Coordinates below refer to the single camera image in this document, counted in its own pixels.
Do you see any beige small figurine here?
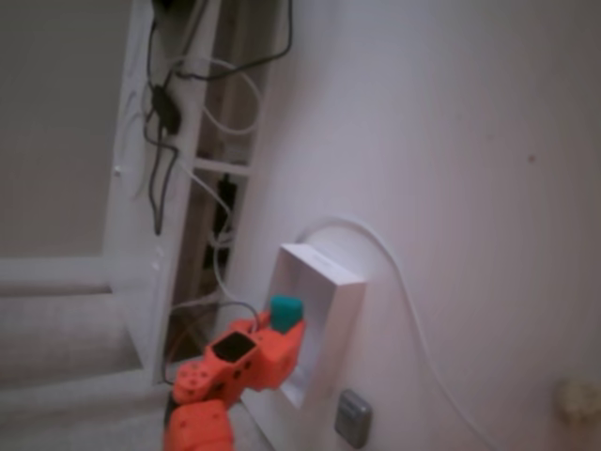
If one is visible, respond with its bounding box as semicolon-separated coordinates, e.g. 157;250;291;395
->
556;377;601;424

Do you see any green cube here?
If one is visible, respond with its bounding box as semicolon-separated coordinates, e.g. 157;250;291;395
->
270;294;306;336

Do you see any black cable with adapter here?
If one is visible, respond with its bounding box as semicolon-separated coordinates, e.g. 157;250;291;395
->
143;0;185;236

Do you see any small grey case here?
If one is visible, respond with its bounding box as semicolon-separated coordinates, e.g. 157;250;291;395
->
333;389;374;448

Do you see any white furniture frame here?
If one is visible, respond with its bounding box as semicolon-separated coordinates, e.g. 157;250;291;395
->
100;0;276;386

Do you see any looped white cable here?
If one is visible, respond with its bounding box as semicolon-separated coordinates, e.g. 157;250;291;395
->
180;54;263;137

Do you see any white cardboard box bin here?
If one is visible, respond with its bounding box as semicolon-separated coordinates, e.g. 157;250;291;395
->
270;242;368;411

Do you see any long white cable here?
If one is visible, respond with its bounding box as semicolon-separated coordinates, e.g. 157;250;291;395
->
213;214;501;451

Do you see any thick black cable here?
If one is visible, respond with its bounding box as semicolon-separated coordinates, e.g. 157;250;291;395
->
176;0;295;82

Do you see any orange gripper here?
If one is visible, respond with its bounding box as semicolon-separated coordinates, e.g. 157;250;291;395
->
204;319;309;401

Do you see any black plug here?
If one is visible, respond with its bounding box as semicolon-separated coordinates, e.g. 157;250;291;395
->
216;172;239;236

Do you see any thin white cable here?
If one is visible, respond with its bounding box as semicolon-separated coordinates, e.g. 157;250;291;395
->
176;157;236;250

